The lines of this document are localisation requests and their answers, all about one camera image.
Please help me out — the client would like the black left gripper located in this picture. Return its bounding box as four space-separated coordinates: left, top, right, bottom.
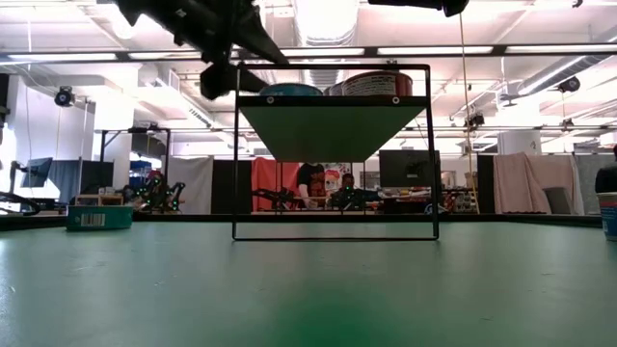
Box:
115 0 290 101

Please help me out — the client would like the black table frame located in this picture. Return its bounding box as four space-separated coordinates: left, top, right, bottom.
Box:
0 211 604 231

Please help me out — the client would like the black metal frame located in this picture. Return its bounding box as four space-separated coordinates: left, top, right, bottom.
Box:
98 125 173 199

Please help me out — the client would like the white curtain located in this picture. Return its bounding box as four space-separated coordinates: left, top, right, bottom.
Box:
166 154 215 201

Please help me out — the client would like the blue-label silver-lid can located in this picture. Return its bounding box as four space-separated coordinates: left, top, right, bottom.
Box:
258 82 324 97

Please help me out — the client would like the beige curtain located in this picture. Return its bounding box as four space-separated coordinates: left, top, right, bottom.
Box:
492 152 582 213

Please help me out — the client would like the light wooden rack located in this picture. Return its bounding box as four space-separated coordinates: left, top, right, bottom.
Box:
74 193 125 207

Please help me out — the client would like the green-label silver-lid can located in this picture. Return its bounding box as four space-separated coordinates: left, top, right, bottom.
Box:
66 204 134 231

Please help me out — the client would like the black ceiling light rail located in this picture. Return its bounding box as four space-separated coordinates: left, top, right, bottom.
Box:
0 45 617 64

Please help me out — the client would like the black monitor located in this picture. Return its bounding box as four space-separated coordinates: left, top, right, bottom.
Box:
378 148 443 189
19 156 54 189
79 159 116 190

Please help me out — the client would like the thin hanging cable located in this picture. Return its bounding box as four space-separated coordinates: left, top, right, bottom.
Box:
457 13 477 187

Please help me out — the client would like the red curtain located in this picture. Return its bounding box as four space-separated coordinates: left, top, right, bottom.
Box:
250 156 305 213

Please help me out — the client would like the silver ventilation duct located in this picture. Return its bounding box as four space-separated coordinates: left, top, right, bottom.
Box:
293 0 361 97

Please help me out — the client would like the gold-lid pink salmon can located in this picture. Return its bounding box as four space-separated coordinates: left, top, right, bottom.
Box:
597 192 617 242

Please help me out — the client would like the black panel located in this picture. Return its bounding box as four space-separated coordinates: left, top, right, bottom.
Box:
210 158 253 216

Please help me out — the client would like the floral poster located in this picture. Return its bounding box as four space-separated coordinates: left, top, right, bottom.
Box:
327 162 353 194

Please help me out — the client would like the green table mat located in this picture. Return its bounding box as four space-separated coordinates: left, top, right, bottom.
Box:
0 221 617 347

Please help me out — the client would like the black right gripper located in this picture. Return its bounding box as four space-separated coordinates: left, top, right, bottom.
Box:
368 0 469 18

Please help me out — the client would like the wooden shelf with black frame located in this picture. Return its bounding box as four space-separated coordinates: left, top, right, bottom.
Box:
232 62 442 241

